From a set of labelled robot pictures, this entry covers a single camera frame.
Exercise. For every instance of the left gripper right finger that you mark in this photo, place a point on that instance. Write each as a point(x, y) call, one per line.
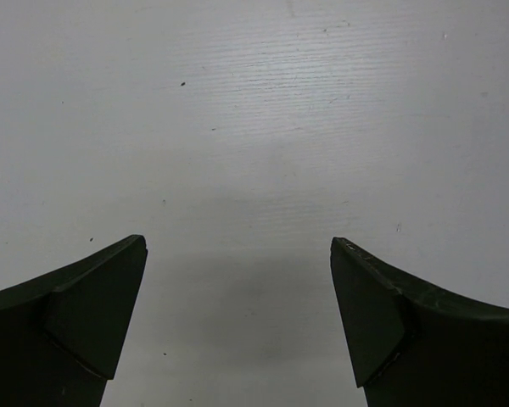
point(412, 343)

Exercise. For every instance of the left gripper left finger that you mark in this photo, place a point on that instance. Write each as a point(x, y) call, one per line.
point(62, 333)

